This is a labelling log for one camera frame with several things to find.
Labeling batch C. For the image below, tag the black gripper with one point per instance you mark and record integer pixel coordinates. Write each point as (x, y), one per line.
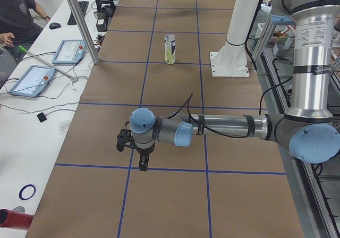
(143, 152)

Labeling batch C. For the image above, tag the white blue tennis ball can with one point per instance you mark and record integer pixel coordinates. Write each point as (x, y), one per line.
(169, 44)

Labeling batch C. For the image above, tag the black box on table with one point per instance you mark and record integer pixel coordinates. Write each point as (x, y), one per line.
(102, 21)

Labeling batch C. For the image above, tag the upper teach pendant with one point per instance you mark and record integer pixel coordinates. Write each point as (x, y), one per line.
(69, 52)

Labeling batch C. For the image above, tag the teach pendant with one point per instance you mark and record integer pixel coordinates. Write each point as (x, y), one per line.
(33, 81)
(69, 52)

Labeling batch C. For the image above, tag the small black square pad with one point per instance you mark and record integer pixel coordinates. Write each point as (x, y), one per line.
(41, 117)

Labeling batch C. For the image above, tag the black computer mouse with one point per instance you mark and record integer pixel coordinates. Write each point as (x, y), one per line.
(54, 25)

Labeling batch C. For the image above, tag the lower teach pendant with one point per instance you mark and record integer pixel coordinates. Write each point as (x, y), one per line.
(33, 81)

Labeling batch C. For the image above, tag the seated person grey shirt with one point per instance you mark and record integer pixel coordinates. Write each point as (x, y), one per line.
(18, 27)

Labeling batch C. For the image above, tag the red cylinder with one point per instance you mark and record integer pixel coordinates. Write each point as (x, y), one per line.
(15, 220)

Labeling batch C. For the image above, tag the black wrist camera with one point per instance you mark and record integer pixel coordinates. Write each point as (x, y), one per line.
(124, 140)

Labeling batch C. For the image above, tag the aluminium frame post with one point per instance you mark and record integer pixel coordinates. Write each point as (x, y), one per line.
(80, 21)

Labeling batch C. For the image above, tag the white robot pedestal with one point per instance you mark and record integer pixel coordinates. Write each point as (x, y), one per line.
(231, 59)

